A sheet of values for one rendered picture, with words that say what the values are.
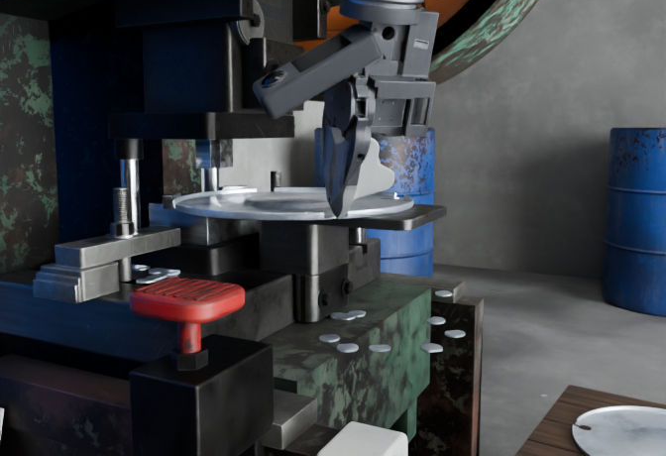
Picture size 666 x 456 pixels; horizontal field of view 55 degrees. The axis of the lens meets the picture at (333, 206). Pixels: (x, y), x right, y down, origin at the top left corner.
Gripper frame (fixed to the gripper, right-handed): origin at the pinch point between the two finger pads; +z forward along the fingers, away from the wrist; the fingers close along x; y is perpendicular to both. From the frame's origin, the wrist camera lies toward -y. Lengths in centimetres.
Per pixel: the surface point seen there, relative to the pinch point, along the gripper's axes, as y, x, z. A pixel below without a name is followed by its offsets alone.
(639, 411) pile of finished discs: 70, 10, 50
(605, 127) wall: 251, 220, 66
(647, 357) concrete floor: 174, 88, 114
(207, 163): -8.9, 21.4, 3.7
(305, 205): -0.1, 7.8, 3.6
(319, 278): 1.4, 4.8, 11.5
